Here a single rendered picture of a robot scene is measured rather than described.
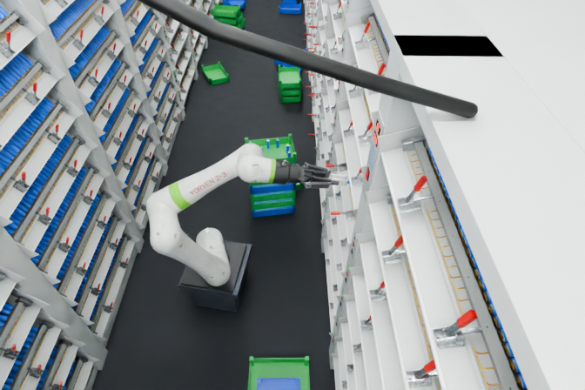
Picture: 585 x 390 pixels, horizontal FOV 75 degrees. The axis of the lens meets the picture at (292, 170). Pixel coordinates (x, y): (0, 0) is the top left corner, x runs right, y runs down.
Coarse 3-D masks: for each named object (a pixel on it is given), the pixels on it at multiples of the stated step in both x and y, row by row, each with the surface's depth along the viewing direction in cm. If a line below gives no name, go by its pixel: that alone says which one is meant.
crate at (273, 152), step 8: (288, 136) 245; (256, 144) 246; (264, 144) 247; (272, 144) 248; (280, 144) 249; (288, 144) 249; (264, 152) 242; (272, 152) 242; (280, 152) 243; (288, 160) 233
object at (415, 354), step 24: (384, 192) 101; (384, 216) 100; (384, 240) 95; (384, 264) 91; (408, 264) 88; (408, 288) 85; (408, 312) 81; (408, 336) 78; (408, 360) 75; (432, 360) 67; (408, 384) 72; (432, 384) 71
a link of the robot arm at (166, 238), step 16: (160, 224) 147; (176, 224) 150; (160, 240) 143; (176, 240) 145; (192, 240) 159; (176, 256) 151; (192, 256) 157; (208, 256) 167; (224, 256) 182; (208, 272) 169; (224, 272) 176
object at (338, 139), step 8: (336, 136) 178; (336, 144) 181; (336, 152) 176; (344, 160) 171; (344, 192) 158; (344, 200) 155; (352, 200) 154; (344, 208) 152; (352, 208) 151; (344, 216) 150; (352, 224) 146; (352, 232) 143
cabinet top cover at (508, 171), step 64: (384, 0) 95; (448, 0) 95; (448, 64) 72; (448, 128) 58; (512, 128) 58; (448, 192) 53; (512, 192) 49; (576, 192) 49; (512, 256) 42; (576, 256) 42; (512, 320) 38; (576, 320) 37; (576, 384) 33
